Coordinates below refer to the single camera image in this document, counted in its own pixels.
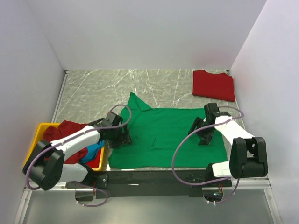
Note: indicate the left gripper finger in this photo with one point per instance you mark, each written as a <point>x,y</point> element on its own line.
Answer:
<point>126,134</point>
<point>114,144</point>

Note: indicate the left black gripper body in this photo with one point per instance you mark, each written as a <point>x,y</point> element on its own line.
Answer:
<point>117,134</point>

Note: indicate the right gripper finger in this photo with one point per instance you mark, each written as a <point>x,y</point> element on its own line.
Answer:
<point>205,139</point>
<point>195,125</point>

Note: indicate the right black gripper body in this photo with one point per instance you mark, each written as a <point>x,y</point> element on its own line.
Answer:
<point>208,131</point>

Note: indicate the green t shirt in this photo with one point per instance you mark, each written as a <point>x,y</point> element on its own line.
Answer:
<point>155,135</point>

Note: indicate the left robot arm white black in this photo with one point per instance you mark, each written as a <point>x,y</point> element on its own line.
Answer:
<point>45,166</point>

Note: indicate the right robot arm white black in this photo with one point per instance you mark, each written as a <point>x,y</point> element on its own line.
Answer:
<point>248,157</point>

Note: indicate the blue t shirt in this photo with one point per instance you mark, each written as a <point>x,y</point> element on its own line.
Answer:
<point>92,151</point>

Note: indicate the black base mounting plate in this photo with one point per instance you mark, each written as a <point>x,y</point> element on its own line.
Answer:
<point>137,183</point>

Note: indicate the folded red t shirt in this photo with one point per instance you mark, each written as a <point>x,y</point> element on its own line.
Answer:
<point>216,86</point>

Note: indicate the crumpled red t shirt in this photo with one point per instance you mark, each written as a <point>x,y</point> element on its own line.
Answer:
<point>63,130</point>

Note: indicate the yellow plastic bin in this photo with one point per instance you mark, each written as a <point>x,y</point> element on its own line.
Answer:
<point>39,136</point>

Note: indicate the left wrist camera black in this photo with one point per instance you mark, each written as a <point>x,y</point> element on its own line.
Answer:
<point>112,119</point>

